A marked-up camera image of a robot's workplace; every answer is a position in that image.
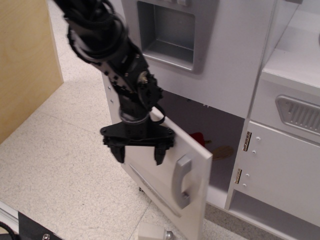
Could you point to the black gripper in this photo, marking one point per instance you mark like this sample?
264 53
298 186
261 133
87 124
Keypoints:
148 133

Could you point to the white low fridge door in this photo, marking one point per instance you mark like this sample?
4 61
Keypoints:
184 116

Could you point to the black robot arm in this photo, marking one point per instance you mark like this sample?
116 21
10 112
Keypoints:
99 37

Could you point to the white toy fridge cabinet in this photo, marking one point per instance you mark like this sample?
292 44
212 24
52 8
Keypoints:
237 48

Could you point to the red toy bell pepper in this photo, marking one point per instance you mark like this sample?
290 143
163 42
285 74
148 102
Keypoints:
199 137

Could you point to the white block with knob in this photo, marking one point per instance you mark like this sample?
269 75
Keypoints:
149 231

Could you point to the wooden spoon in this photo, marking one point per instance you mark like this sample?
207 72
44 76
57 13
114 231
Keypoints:
222 152

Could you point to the lower brass hinge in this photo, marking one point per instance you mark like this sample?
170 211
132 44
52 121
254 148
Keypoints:
238 176

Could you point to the brass hinge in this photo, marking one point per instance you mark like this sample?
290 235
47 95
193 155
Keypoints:
247 141
238 176

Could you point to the upper brass hinge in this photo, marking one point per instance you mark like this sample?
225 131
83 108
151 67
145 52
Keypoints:
247 141

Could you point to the grey ice dispenser recess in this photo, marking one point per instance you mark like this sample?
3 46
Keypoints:
172 32

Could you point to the plywood panel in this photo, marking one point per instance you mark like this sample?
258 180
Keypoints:
29 67

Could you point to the white oven cabinet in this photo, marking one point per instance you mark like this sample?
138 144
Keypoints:
279 188

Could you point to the grey oven vent panel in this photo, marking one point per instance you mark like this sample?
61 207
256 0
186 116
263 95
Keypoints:
298 117

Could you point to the grey fridge door handle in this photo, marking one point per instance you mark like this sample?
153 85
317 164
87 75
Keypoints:
182 167

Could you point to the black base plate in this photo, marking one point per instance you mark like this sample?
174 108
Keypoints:
28 229

